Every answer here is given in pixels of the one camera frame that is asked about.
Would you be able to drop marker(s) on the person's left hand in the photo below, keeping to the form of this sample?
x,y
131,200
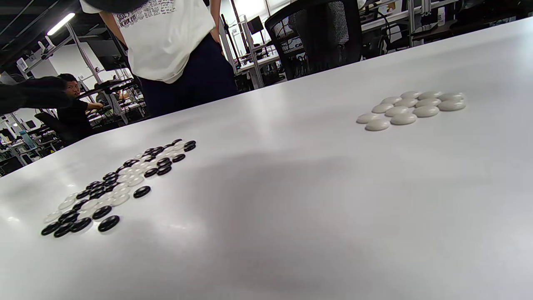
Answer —
x,y
33,93

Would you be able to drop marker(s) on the mixed black white go stones pile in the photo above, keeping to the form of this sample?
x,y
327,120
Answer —
x,y
108,189

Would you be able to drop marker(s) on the sorted white go stones group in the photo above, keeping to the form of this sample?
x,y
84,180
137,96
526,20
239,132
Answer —
x,y
416,110

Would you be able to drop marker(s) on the black desk chair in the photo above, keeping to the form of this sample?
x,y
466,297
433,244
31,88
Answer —
x,y
52,127

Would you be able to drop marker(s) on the black mesh office chair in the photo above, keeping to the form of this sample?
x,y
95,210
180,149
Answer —
x,y
320,41

